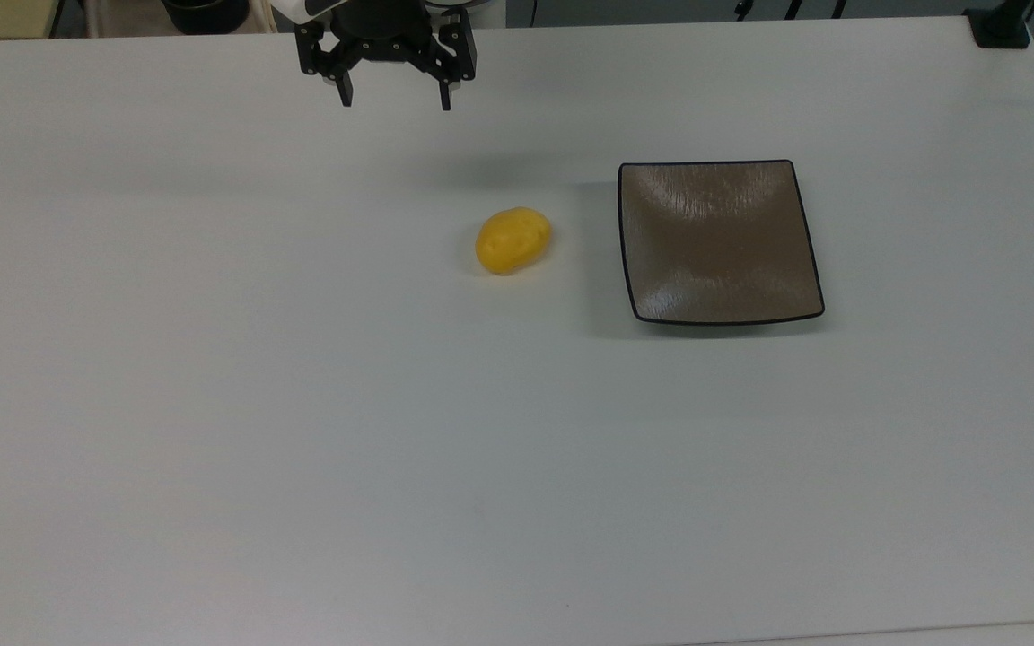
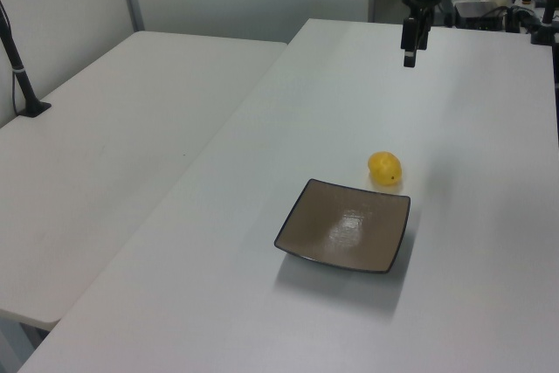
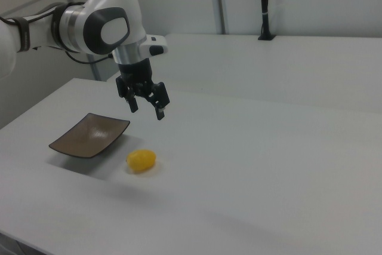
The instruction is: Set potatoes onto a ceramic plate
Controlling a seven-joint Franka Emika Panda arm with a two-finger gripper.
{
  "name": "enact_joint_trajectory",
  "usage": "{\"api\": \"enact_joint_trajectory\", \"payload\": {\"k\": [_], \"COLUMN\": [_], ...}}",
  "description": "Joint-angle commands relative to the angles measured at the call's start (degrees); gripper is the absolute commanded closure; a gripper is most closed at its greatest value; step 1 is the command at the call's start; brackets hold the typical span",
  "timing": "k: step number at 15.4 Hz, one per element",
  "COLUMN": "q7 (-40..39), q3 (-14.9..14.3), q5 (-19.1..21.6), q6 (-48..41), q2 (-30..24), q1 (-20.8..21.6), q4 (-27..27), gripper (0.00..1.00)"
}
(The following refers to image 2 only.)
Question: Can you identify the square brown ceramic plate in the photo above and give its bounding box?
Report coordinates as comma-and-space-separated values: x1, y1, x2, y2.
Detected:
273, 178, 411, 275

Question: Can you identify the black pole stand with white band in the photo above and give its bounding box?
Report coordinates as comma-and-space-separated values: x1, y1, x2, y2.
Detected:
0, 0, 52, 119

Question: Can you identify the black electronics box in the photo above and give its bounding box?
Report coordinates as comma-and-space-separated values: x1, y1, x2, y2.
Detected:
453, 0, 510, 31

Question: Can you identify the black camera stand with clamp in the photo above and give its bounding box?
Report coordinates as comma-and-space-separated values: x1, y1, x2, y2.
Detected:
530, 0, 559, 46

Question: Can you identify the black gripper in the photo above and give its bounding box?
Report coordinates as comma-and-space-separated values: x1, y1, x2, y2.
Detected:
401, 0, 449, 69

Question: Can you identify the yellow potato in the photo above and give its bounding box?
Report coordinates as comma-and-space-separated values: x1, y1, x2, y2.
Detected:
367, 150, 404, 187

